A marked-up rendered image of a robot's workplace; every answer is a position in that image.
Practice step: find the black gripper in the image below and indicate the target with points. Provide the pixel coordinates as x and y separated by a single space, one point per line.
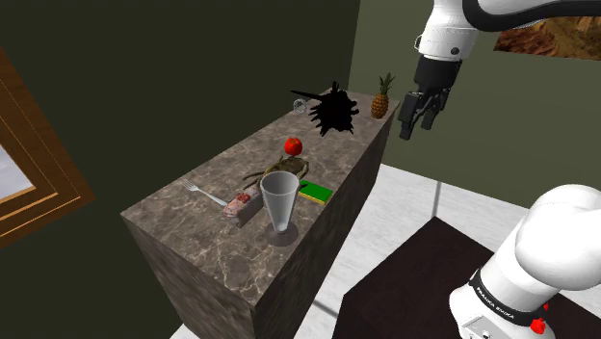
436 74

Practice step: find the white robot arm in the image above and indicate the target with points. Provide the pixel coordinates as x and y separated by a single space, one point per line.
540 244

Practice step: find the pineapple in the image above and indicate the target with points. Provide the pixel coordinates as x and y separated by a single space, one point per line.
380 104

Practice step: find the black spiky plant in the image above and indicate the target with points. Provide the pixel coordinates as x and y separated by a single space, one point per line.
334 112

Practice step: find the small clear glass object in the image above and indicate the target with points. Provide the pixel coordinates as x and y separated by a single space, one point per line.
299 106

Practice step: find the green and yellow sponge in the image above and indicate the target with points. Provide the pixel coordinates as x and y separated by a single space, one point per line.
315 192

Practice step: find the red tomato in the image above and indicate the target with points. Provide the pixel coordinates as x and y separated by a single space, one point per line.
293 147

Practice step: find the olive brown crab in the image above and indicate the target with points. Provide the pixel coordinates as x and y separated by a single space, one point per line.
287 167

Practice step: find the grey tapered cup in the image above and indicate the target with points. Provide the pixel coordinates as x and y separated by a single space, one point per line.
280 199

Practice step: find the dark robot stand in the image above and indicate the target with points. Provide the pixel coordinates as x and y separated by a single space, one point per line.
408 291

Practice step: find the pink meat block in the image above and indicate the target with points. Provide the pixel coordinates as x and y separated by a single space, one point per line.
241 207

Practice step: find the silver fork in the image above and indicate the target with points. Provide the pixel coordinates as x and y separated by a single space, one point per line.
203 192

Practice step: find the wooden framed window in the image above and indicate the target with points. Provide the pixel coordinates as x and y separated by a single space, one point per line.
33 173

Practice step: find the brown wall picture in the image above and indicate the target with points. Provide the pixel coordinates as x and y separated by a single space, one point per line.
554 40

